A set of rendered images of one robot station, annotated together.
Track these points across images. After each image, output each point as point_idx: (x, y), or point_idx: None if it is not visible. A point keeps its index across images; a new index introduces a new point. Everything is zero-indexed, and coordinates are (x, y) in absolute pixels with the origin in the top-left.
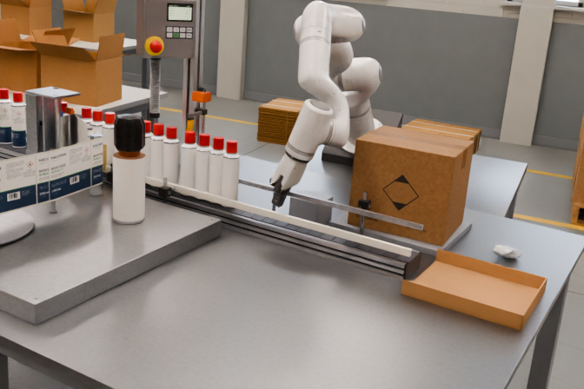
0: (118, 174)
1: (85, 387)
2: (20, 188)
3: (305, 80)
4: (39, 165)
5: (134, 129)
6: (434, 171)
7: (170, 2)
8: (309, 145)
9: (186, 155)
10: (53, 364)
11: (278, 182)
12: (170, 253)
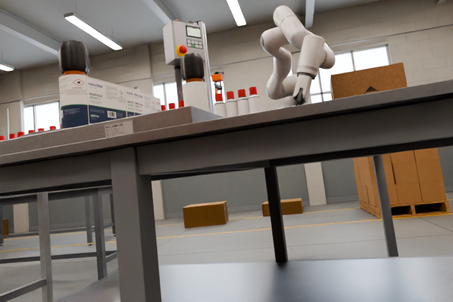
0: (191, 94)
1: (279, 148)
2: (116, 110)
3: (296, 33)
4: (127, 96)
5: (198, 60)
6: (391, 75)
7: (187, 25)
8: (316, 62)
9: (220, 108)
10: (245, 119)
11: (299, 94)
12: None
